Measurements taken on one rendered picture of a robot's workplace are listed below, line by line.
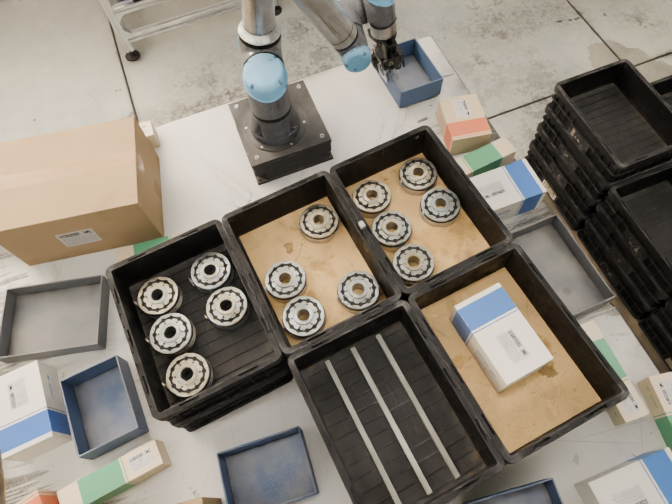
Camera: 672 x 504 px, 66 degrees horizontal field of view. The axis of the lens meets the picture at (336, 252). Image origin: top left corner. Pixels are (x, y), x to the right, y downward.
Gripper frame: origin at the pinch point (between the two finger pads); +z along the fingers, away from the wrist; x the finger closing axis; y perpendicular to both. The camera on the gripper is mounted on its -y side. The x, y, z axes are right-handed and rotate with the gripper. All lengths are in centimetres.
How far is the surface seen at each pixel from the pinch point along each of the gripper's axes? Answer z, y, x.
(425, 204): -11, 54, -10
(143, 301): -21, 54, -85
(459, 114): 0.9, 24.1, 13.7
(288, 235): -13, 48, -46
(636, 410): 2, 117, 14
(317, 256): -12, 57, -41
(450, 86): 9.2, 6.8, 18.9
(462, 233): -7, 64, -4
